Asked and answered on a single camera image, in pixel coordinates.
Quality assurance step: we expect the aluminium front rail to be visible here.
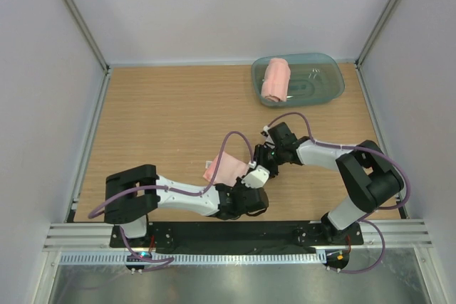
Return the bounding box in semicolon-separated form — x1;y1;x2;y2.
43;219;433;251

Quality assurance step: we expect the coral pink printed towel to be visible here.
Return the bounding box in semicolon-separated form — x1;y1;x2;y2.
213;152;249;187

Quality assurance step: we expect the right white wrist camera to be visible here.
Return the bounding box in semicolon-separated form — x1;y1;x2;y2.
261;125;270;137

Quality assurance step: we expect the left aluminium frame post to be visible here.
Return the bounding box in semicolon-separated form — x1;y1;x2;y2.
62;0;109;73

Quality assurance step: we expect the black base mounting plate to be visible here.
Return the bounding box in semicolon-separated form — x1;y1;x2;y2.
128;221;364;256

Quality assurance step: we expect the blue translucent plastic tub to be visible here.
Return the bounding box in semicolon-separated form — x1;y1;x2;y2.
251;53;345;108

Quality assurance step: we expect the white slotted cable duct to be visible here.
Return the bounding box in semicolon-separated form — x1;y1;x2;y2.
59;250;326;266

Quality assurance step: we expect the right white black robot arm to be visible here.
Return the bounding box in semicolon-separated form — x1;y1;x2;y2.
254;122;406;244

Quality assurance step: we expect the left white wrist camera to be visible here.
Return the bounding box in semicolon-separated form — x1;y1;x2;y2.
242;164;269;189

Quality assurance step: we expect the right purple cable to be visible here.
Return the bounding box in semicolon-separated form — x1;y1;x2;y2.
263;111;411;276

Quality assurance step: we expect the aluminium frame post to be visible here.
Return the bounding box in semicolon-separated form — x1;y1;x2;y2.
356;0;401;69
62;0;109;73

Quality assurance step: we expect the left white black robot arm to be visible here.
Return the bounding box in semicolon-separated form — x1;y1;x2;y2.
104;164;269;247

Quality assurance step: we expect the light pink towel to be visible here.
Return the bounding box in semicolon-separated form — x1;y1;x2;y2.
261;58;291;103

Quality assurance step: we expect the right aluminium frame post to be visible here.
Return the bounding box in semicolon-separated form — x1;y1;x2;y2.
356;0;401;69

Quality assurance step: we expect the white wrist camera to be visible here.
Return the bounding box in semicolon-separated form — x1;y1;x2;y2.
242;164;269;189
261;125;270;137

